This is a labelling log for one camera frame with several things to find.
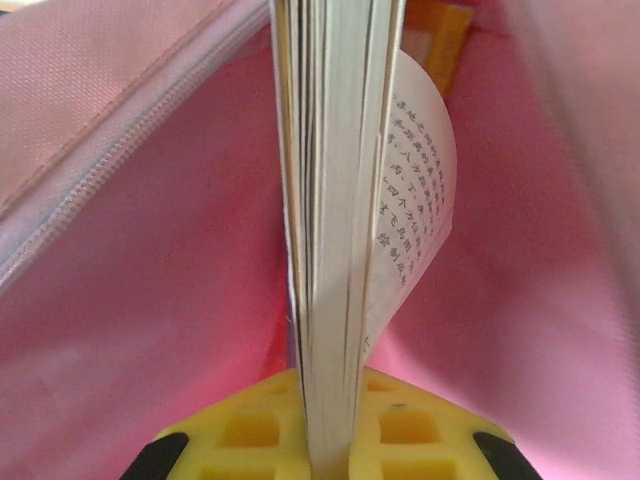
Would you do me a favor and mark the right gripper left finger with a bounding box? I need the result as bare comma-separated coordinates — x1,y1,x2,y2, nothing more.
118,368,312,480

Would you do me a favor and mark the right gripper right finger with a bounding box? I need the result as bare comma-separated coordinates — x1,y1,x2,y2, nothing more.
348,367,545,480

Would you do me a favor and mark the pink school backpack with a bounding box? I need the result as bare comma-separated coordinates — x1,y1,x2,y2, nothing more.
0,0,640,480

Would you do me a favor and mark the navy book with yellow label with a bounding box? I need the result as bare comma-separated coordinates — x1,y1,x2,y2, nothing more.
269,0,460,471

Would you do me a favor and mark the yellow paperback book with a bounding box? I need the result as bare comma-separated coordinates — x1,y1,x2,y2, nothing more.
402,0,474,99

